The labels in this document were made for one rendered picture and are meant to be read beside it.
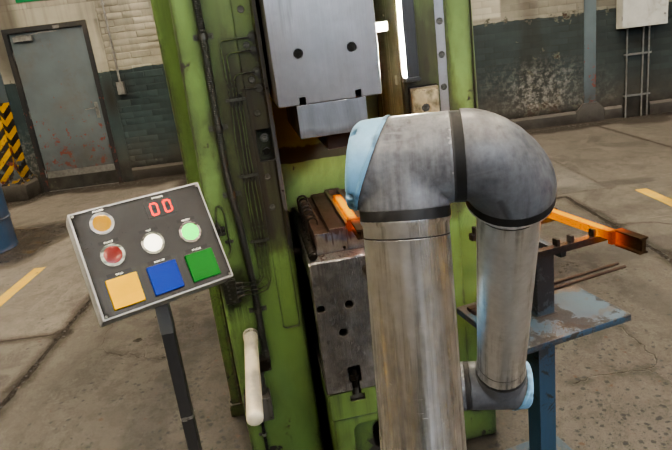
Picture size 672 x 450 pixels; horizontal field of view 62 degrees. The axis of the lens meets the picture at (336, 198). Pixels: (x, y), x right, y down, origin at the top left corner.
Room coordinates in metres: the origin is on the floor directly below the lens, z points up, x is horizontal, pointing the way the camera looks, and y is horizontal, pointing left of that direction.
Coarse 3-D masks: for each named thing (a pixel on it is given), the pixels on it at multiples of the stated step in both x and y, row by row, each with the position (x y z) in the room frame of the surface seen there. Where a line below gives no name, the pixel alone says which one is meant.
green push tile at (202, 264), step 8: (208, 248) 1.39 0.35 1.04; (184, 256) 1.36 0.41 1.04; (192, 256) 1.36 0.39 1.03; (200, 256) 1.37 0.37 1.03; (208, 256) 1.38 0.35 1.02; (192, 264) 1.35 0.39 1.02; (200, 264) 1.36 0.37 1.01; (208, 264) 1.37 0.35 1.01; (216, 264) 1.37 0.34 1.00; (192, 272) 1.34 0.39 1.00; (200, 272) 1.35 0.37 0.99; (208, 272) 1.35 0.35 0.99; (216, 272) 1.36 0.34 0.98; (200, 280) 1.34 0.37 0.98
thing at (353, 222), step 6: (336, 198) 1.83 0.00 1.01; (342, 198) 1.82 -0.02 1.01; (342, 204) 1.75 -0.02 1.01; (342, 210) 1.69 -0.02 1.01; (348, 210) 1.68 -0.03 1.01; (348, 216) 1.62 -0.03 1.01; (354, 216) 1.61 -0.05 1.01; (348, 222) 1.56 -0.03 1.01; (354, 222) 1.54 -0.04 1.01; (348, 228) 1.56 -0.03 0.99; (354, 228) 1.55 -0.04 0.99; (360, 228) 1.48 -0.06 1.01; (354, 234) 1.52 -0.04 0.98; (360, 234) 1.48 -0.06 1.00
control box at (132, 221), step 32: (160, 192) 1.44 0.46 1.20; (192, 192) 1.47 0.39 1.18; (128, 224) 1.36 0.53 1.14; (160, 224) 1.39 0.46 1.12; (96, 256) 1.28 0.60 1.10; (128, 256) 1.31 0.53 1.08; (160, 256) 1.34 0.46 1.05; (224, 256) 1.40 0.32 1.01; (96, 288) 1.24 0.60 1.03; (192, 288) 1.32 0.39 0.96
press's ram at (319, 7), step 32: (256, 0) 1.88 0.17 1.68; (288, 0) 1.57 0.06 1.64; (320, 0) 1.58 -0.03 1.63; (352, 0) 1.59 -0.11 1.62; (288, 32) 1.57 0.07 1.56; (320, 32) 1.58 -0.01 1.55; (352, 32) 1.59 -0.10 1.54; (288, 64) 1.56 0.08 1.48; (320, 64) 1.58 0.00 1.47; (352, 64) 1.59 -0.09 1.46; (288, 96) 1.56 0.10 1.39; (320, 96) 1.58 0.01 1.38; (352, 96) 1.59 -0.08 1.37
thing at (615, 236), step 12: (552, 216) 1.59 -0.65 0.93; (564, 216) 1.54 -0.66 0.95; (576, 216) 1.53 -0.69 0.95; (588, 228) 1.45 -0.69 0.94; (600, 228) 1.42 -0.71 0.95; (612, 228) 1.41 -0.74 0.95; (612, 240) 1.36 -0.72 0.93; (624, 240) 1.34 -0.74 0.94; (636, 240) 1.31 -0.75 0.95; (636, 252) 1.30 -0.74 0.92
